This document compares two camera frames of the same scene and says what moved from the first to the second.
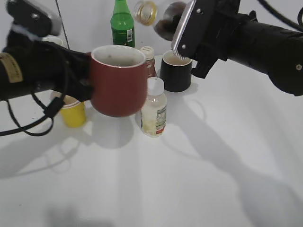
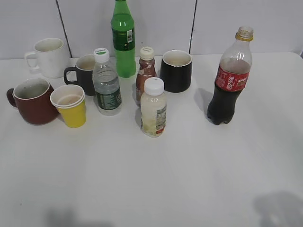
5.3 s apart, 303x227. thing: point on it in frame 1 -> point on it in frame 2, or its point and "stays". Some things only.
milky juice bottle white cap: x=153 y=121 stays
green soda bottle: x=122 y=23 stays
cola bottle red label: x=166 y=24 -> x=232 y=77
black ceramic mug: x=176 y=72 stays
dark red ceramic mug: x=120 y=79 -> x=32 y=97
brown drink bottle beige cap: x=149 y=61 stays
